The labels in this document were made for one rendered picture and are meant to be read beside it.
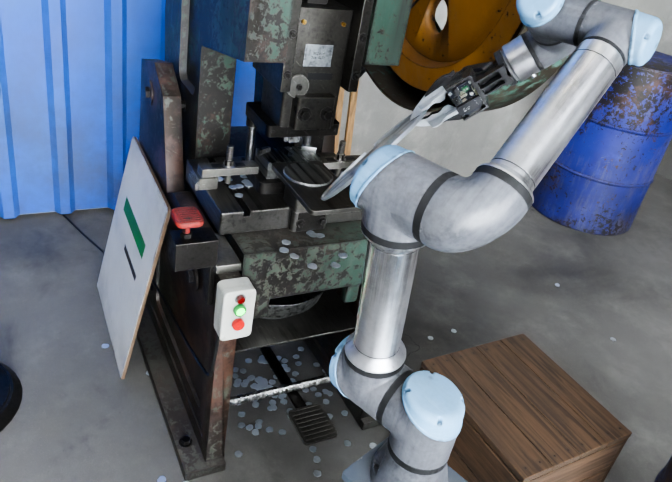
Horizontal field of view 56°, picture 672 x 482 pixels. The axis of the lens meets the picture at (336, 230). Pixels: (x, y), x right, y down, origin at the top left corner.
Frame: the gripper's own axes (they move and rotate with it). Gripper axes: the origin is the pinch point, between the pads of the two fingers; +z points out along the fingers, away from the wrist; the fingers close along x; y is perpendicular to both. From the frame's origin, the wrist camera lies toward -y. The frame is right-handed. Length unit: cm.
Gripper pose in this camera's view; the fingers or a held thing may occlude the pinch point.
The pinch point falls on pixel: (418, 117)
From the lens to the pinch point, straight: 130.2
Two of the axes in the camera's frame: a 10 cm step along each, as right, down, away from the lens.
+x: 5.7, 7.7, 2.9
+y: -1.9, 4.6, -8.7
